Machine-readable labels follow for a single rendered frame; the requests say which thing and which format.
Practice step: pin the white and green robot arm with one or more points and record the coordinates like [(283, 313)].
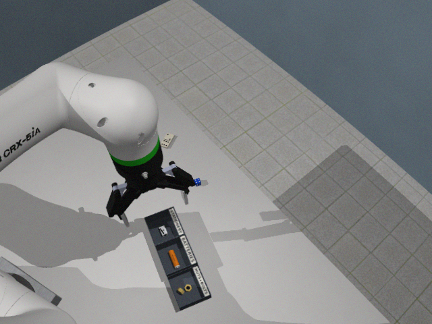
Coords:
[(120, 112)]

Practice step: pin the dark grey three-compartment bin rack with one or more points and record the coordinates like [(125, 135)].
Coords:
[(189, 272)]

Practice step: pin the white domino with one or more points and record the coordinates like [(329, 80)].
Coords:
[(167, 140)]

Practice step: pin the orange aa battery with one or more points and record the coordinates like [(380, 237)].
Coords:
[(174, 259)]

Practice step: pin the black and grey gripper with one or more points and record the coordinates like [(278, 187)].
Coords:
[(118, 201)]

